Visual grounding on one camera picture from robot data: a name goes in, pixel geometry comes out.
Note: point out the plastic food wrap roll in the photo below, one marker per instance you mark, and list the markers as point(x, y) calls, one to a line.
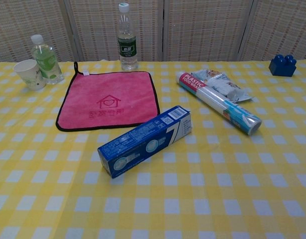
point(217, 102)

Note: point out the clear bottle dark green label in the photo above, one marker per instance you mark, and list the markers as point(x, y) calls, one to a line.
point(128, 49)

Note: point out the woven folding screen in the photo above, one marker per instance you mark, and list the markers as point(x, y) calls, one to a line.
point(198, 30)

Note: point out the yellow checked tablecloth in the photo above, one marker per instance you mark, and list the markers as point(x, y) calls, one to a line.
point(217, 174)

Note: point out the white and blue snack packet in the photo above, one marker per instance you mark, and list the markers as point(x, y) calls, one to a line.
point(222, 83)

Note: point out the blue building block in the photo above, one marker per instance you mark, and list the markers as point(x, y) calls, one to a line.
point(282, 66)

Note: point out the blue and white toothpaste box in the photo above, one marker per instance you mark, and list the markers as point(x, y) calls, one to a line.
point(143, 142)

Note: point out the white paper cup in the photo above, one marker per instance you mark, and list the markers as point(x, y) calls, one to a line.
point(31, 74)

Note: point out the pink cloth with black edge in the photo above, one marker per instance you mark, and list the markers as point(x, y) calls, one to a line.
point(105, 94)

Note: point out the clear bottle light green label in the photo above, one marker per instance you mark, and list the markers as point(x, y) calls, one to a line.
point(47, 62)

